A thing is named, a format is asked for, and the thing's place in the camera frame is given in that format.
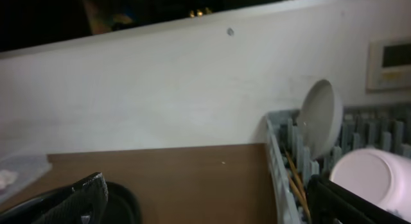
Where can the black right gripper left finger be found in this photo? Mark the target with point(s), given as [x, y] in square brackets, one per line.
[81, 202]

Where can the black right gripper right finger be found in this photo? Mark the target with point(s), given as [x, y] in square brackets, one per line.
[330, 203]

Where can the wooden chopstick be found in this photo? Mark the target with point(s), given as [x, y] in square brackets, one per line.
[300, 198]
[296, 176]

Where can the small white bowl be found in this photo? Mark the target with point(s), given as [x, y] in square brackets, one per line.
[379, 177]

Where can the white tissue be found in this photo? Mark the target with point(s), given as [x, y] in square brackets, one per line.
[7, 178]

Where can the white round plate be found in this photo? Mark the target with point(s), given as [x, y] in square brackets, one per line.
[320, 118]

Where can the grey dishwasher rack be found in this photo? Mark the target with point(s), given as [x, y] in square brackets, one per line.
[384, 127]

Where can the round black tray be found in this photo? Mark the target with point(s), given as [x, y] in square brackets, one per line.
[122, 206]

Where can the clear plastic bin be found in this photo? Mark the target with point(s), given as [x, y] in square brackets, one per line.
[30, 169]

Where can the white wall panel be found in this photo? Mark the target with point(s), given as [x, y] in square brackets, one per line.
[388, 64]

